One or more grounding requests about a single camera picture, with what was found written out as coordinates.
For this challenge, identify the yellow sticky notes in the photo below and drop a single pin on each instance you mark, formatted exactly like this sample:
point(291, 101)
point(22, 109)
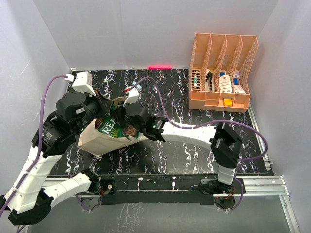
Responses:
point(227, 102)

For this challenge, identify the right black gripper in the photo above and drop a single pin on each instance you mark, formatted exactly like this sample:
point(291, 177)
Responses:
point(120, 113)

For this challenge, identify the green chips bag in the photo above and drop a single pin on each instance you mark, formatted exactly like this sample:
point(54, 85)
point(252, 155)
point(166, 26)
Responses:
point(109, 126)

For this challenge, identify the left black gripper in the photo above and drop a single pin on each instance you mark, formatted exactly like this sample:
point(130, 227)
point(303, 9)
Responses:
point(104, 105)

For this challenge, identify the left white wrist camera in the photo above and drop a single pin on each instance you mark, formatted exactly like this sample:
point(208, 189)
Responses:
point(82, 83)

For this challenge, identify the orange desk organizer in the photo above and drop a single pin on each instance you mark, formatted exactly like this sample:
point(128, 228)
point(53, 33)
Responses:
point(214, 55)

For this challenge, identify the pink tape strip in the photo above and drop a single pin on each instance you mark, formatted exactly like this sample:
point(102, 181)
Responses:
point(160, 67)

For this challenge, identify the brown paper bag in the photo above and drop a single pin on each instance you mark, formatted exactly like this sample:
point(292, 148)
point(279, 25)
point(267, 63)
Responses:
point(98, 144)

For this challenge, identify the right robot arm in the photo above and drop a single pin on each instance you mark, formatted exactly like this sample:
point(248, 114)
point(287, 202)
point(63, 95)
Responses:
point(222, 140)

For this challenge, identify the light blue stapler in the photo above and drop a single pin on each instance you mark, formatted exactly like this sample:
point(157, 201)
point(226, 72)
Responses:
point(137, 86)

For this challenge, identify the white labelled bottle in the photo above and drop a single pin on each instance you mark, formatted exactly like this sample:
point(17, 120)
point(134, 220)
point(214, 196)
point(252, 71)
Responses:
point(225, 85)

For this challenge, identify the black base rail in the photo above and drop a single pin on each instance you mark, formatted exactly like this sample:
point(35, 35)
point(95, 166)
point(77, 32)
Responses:
point(121, 189)

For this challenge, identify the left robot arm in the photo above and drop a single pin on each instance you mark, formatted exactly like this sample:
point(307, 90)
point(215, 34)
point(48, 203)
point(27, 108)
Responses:
point(28, 201)

